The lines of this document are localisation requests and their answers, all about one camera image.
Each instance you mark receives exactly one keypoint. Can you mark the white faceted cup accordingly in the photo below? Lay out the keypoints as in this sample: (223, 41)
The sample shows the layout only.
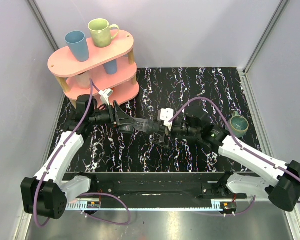
(83, 80)

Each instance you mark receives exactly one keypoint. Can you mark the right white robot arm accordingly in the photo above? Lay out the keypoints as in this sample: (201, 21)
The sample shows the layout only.
(247, 160)

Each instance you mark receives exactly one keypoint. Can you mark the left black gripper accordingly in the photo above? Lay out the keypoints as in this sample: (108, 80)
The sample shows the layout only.
(116, 114)

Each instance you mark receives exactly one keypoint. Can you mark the blue plastic tumbler on top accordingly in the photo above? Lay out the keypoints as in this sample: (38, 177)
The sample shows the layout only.
(77, 43)

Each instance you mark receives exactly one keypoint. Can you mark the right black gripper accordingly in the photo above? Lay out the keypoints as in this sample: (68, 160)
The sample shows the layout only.
(165, 144)

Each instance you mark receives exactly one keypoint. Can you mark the clear plastic canister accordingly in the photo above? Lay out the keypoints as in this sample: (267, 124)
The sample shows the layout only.
(143, 125)

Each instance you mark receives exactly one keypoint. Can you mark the green ceramic mug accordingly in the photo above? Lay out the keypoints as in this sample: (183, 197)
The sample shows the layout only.
(102, 33)

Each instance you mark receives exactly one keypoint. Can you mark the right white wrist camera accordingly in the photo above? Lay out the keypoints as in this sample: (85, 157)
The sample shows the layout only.
(168, 114)

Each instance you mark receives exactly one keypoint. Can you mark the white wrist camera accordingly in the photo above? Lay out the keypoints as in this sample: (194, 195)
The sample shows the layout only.
(168, 114)
(105, 95)

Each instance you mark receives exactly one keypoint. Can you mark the teal ceramic cup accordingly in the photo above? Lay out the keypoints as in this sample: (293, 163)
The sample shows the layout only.
(238, 124)

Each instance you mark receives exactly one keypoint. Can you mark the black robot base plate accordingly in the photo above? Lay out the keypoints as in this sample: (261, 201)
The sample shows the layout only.
(162, 190)

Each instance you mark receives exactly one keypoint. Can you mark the blue cup middle shelf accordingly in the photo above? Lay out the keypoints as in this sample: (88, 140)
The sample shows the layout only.
(111, 67)

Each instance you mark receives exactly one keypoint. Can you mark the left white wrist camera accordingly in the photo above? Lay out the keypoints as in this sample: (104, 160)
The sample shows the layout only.
(105, 95)

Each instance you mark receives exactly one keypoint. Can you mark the pink three-tier wooden shelf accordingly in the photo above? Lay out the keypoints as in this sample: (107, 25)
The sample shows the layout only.
(65, 67)

